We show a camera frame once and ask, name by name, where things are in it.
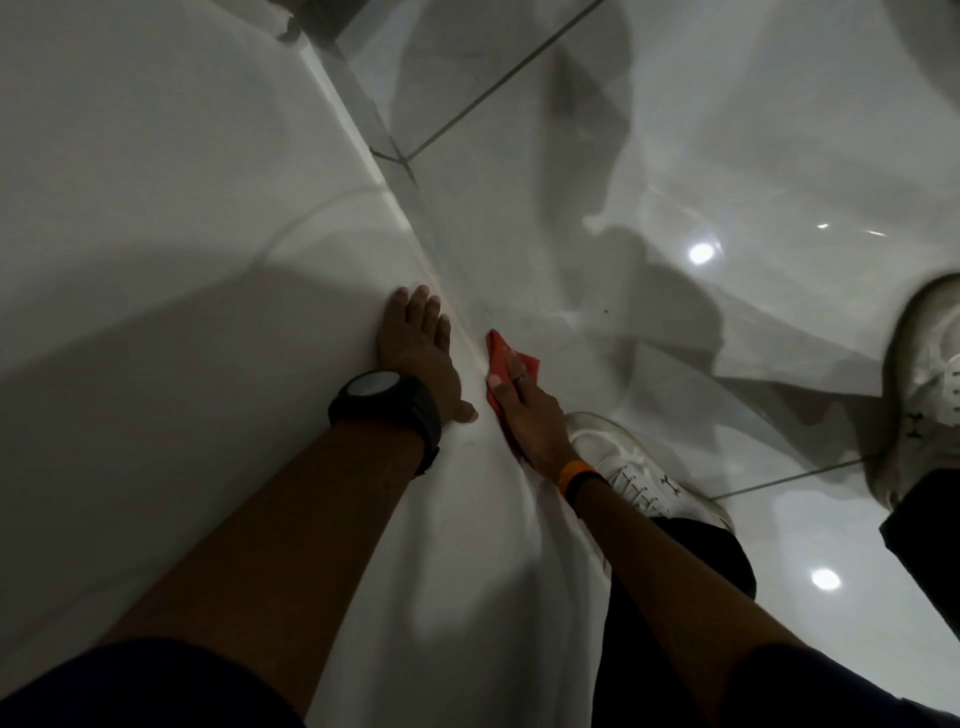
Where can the person's right hand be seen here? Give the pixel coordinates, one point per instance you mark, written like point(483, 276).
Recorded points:
point(534, 427)

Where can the person's left hand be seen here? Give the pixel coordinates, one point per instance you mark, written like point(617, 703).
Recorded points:
point(416, 349)

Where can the person's left thumb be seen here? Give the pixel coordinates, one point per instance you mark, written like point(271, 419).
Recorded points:
point(465, 413)

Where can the person's right fingers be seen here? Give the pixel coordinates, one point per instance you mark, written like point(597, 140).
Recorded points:
point(519, 369)

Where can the red cleaning cloth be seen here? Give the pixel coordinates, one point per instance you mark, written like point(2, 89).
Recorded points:
point(498, 354)

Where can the person's left forearm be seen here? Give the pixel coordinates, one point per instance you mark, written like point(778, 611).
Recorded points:
point(300, 540)

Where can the person's right forearm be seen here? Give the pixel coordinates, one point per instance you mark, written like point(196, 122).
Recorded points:
point(675, 592)

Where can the black wristwatch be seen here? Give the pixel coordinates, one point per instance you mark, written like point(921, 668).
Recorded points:
point(390, 405)

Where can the orange and black wristband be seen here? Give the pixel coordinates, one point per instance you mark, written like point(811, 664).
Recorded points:
point(579, 480)

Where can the white sneaker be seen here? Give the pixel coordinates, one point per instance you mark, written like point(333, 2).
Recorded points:
point(926, 382)
point(637, 469)

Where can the black trousers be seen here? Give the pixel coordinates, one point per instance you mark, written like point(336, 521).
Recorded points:
point(660, 675)

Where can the dark shirt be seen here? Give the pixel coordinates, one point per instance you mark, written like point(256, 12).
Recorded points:
point(135, 690)

